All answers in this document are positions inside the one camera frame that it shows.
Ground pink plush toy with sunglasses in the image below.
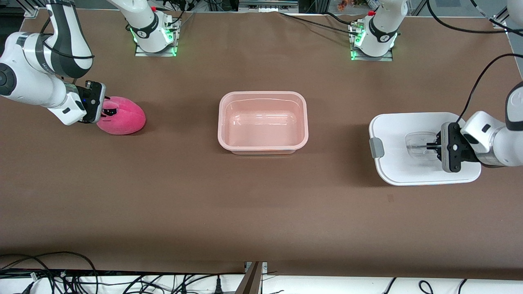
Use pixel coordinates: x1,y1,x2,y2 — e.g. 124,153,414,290
97,96,147,136

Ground white box lid grey clips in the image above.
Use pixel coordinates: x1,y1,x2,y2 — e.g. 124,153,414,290
369,112,482,186

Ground pink translucent plastic box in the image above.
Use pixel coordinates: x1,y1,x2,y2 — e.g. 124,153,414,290
218,91,308,156

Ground brown table cover sheet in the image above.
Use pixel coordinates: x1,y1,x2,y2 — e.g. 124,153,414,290
0,8,523,281

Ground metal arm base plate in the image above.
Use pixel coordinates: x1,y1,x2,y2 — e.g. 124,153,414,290
135,18,179,57
350,22,394,62

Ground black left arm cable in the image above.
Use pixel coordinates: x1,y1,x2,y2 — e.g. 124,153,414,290
456,53,523,123

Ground aluminium frame corner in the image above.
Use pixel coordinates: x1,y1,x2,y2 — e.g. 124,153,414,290
22,0,40,18
492,6,512,29

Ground black overhead cable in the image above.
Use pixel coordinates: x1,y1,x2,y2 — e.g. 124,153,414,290
426,0,513,35

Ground black looping floor cable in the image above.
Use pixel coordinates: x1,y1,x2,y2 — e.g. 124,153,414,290
0,251,100,294

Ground black cables across table edge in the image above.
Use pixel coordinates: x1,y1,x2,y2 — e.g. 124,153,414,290
279,11,365,36

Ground black cable along table edge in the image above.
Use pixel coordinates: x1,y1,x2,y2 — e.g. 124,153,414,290
0,267,246,276

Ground aluminium profile post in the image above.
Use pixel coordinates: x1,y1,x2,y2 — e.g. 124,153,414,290
235,261,268,294

